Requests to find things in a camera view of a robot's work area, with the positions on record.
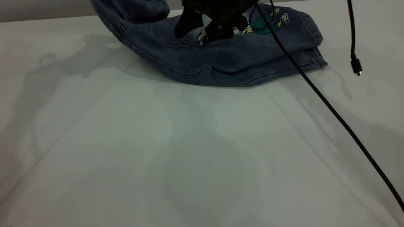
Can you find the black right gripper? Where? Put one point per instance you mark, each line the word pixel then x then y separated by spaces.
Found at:
pixel 221 9

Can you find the blue denim kids pants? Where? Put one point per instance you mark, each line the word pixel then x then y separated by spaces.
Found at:
pixel 236 60

